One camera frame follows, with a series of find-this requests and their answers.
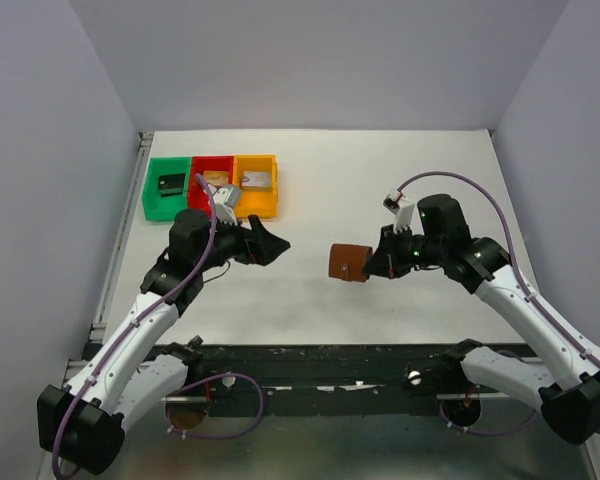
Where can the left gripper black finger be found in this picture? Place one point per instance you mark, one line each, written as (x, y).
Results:
(264, 255)
(264, 239)

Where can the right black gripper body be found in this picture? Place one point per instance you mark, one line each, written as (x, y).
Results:
(390, 253)

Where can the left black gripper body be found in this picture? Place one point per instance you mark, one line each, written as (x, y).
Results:
(253, 245)

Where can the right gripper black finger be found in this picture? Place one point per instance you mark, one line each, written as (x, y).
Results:
(379, 267)
(383, 256)

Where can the brown leather card holder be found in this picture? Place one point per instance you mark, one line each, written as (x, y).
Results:
(347, 262)

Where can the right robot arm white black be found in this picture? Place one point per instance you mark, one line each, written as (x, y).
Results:
(565, 387)

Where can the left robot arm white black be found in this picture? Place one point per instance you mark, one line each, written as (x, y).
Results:
(85, 421)

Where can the silver card in yellow bin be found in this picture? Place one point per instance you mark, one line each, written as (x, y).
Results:
(256, 181)

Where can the gold card in red bin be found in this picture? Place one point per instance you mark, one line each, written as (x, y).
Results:
(216, 178)

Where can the black card in green bin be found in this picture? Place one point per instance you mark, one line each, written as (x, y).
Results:
(171, 184)

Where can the yellow plastic bin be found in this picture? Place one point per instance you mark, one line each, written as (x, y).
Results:
(261, 203)

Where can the red plastic bin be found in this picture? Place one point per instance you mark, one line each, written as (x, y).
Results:
(196, 196)

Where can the green plastic bin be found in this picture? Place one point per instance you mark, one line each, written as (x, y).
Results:
(155, 207)

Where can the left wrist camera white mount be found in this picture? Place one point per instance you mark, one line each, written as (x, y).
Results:
(225, 200)

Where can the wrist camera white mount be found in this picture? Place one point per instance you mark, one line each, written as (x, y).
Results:
(401, 207)
(225, 200)

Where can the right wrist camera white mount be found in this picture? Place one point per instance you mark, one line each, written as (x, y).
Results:
(401, 207)

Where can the left aluminium side rail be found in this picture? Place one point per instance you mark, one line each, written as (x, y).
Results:
(98, 324)

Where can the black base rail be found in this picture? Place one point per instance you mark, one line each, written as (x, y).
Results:
(318, 380)

